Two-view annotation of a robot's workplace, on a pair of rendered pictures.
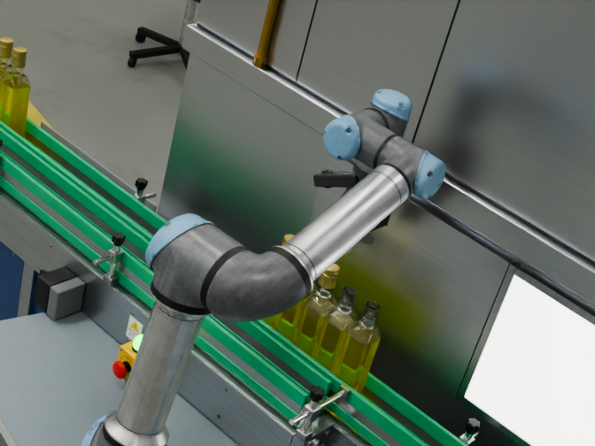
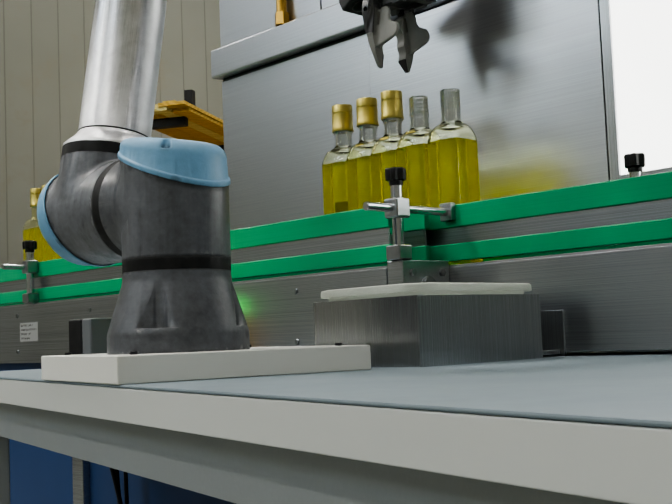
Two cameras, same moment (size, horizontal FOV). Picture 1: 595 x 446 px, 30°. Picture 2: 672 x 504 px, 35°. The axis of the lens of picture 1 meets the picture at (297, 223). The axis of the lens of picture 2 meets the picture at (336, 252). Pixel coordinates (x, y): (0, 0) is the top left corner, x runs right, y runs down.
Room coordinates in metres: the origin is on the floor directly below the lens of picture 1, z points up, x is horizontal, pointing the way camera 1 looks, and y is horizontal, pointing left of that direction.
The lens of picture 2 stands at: (0.32, -0.36, 0.79)
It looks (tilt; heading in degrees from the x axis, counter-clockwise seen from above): 4 degrees up; 13
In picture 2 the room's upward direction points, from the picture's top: 2 degrees counter-clockwise
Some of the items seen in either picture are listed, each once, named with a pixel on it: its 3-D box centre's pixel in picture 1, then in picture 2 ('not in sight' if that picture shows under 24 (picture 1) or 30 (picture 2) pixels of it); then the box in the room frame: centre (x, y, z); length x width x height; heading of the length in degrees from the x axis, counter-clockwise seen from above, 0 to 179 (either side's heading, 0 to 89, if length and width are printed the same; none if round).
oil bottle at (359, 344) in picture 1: (353, 365); (454, 194); (1.85, -0.19, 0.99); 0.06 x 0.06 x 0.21; 56
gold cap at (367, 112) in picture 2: not in sight; (367, 112); (1.95, -0.05, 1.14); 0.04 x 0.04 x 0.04
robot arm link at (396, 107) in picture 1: (385, 122); not in sight; (1.90, -0.11, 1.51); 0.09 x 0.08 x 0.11; 148
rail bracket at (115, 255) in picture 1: (106, 262); not in sight; (2.03, 0.38, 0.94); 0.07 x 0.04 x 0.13; 146
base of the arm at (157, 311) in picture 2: not in sight; (177, 305); (1.38, 0.06, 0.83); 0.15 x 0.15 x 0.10
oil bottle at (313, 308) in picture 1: (311, 334); (396, 203); (1.92, -0.09, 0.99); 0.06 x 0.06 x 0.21; 55
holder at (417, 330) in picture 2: not in sight; (443, 329); (1.61, -0.19, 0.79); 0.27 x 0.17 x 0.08; 146
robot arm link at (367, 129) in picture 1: (361, 138); not in sight; (1.81, -0.07, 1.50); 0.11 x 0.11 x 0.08; 58
